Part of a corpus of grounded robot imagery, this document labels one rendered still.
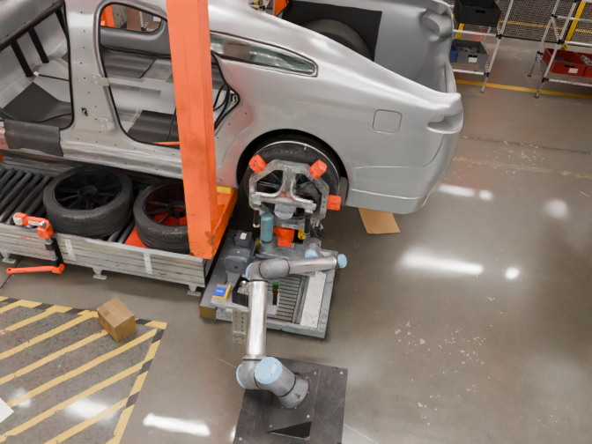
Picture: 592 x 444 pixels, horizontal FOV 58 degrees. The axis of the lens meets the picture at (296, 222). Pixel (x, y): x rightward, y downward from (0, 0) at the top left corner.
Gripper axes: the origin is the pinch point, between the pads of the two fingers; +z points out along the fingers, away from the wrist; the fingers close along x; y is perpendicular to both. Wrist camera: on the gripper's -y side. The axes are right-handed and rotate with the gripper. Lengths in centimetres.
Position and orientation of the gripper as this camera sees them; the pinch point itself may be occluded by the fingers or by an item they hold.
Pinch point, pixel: (316, 220)
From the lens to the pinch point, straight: 385.9
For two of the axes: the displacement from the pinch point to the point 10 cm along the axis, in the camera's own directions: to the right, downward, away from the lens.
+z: 1.7, -6.5, 7.4
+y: 6.5, 6.4, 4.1
